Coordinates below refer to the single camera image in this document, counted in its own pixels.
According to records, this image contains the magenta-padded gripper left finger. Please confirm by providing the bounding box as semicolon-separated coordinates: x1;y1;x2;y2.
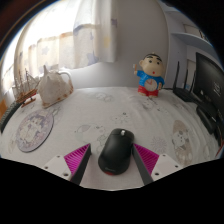
41;143;92;186

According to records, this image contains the round printed mouse pad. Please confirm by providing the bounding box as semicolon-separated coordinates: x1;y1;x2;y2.
15;109;55;154

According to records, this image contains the black box device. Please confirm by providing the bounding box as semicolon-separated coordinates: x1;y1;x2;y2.
195;105;224;141

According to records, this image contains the black computer monitor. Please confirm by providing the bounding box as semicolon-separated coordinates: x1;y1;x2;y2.
194;51;224;124

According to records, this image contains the wooden model sailing ship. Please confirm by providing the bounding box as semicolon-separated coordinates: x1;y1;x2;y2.
13;68;39;108

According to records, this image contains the black computer mouse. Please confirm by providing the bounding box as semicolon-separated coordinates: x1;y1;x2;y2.
97;127;135;176

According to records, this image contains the cartoon boy figurine clock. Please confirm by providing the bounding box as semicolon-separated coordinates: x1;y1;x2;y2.
133;52;166;99

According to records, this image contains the black router with antennas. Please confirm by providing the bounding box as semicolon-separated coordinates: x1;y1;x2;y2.
172;60;201;103

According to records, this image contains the black keyboard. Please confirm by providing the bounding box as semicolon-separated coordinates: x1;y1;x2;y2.
0;101;22;134

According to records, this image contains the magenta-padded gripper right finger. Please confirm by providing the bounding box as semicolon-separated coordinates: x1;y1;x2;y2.
132;143;184;186

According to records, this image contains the white wall shelf unit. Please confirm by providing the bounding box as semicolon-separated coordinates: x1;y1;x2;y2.
163;6;214;51

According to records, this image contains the white printed tablecloth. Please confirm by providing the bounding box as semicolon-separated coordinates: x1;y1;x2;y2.
0;87;224;191

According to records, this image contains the orange wooden chair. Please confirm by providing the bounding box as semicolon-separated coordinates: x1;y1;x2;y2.
0;98;8;121

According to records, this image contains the white star-print curtain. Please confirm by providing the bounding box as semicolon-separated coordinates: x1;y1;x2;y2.
0;0;118;98

